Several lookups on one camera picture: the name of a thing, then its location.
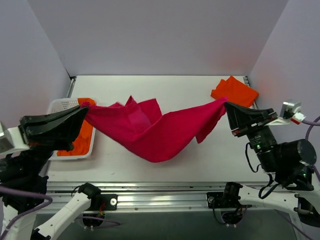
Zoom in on magenta t shirt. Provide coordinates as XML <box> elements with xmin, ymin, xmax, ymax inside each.
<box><xmin>81</xmin><ymin>97</ymin><xmax>228</xmax><ymax>163</ymax></box>

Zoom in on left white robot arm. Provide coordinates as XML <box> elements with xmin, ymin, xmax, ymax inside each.
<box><xmin>0</xmin><ymin>106</ymin><xmax>101</xmax><ymax>240</ymax></box>

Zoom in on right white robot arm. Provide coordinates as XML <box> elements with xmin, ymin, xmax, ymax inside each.
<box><xmin>222</xmin><ymin>100</ymin><xmax>320</xmax><ymax>228</ymax></box>

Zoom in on folded orange t shirt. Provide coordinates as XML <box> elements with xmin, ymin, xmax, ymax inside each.
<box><xmin>210</xmin><ymin>76</ymin><xmax>259</xmax><ymax>108</ymax></box>

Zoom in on white plastic basket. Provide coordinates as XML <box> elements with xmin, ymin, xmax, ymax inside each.
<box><xmin>46</xmin><ymin>98</ymin><xmax>100</xmax><ymax>161</ymax></box>

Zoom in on crumpled orange t shirt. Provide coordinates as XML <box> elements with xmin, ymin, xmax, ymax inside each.
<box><xmin>56</xmin><ymin>97</ymin><xmax>97</xmax><ymax>157</ymax></box>

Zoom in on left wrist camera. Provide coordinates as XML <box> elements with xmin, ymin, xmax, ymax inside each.
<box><xmin>0</xmin><ymin>121</ymin><xmax>30</xmax><ymax>155</ymax></box>

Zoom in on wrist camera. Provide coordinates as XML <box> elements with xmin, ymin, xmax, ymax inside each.
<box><xmin>0</xmin><ymin>121</ymin><xmax>30</xmax><ymax>155</ymax></box>
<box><xmin>266</xmin><ymin>99</ymin><xmax>306</xmax><ymax>126</ymax></box>

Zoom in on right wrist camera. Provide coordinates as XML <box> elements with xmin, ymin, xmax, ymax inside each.
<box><xmin>266</xmin><ymin>99</ymin><xmax>306</xmax><ymax>126</ymax></box>

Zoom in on aluminium rail frame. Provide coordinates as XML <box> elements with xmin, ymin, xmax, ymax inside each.
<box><xmin>19</xmin><ymin>76</ymin><xmax>307</xmax><ymax>240</ymax></box>

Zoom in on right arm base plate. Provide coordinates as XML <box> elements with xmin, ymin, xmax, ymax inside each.
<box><xmin>206</xmin><ymin>191</ymin><xmax>245</xmax><ymax>209</ymax></box>

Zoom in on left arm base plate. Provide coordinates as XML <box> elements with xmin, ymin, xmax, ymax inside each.
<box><xmin>88</xmin><ymin>193</ymin><xmax>118</xmax><ymax>211</ymax></box>

